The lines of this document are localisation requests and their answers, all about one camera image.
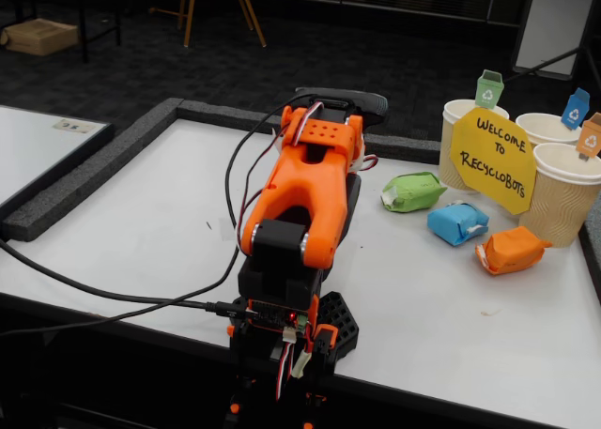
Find orange paper-wrapped rubbish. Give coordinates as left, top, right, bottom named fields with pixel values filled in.
left=474, top=225, right=553, bottom=276

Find thin black camera cable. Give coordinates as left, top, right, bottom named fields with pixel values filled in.
left=0, top=95, right=311, bottom=339

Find black robot base clamp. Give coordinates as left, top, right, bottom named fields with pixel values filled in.
left=224, top=290, right=361, bottom=429

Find black table frame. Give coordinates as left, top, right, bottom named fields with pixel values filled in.
left=74, top=0, right=123, bottom=65

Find white red wire bundle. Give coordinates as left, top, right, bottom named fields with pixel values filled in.
left=273, top=328, right=314, bottom=400

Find paper cup with orange tag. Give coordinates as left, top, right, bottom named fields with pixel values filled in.
left=517, top=142, right=601, bottom=249

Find grey foam border strip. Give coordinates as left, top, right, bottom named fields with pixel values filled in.
left=176, top=99, right=442, bottom=165
left=577, top=215, right=601, bottom=303
left=2, top=98, right=185, bottom=242

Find blue recycle bin tag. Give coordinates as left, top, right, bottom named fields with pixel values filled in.
left=561, top=87, right=591, bottom=130

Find cardboard box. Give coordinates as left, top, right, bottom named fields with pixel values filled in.
left=1, top=18, right=80, bottom=57

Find white panel with black frame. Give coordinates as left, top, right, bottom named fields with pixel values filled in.
left=510, top=0, right=596, bottom=82

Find black webcam on gripper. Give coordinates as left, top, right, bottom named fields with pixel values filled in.
left=294, top=86, right=390, bottom=126

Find orange recycle bin tag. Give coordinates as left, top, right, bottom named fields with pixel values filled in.
left=576, top=112, right=601, bottom=162

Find green paper-wrapped rubbish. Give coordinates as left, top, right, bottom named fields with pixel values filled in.
left=380, top=171, right=448, bottom=214

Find yellow welcome paper sign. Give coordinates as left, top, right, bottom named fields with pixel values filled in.
left=449, top=107, right=538, bottom=216

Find paper cup with blue tag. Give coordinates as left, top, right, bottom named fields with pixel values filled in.
left=515, top=113, right=583, bottom=146

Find green recycle bin tag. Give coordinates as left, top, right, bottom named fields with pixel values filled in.
left=474, top=69, right=506, bottom=110

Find small paper label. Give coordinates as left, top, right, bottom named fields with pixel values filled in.
left=52, top=118, right=98, bottom=135

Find blue paper-wrapped rubbish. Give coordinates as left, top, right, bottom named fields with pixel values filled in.
left=426, top=201, right=490, bottom=247

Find black-framed whiteboard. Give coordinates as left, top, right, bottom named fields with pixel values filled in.
left=0, top=104, right=115, bottom=220

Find orange-framed controller board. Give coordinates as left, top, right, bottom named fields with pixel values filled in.
left=246, top=297, right=320, bottom=331

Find paper cup with green tag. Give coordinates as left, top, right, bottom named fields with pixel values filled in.
left=439, top=99, right=511, bottom=193

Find thick black usb cable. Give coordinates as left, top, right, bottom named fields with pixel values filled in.
left=0, top=237, right=250, bottom=318

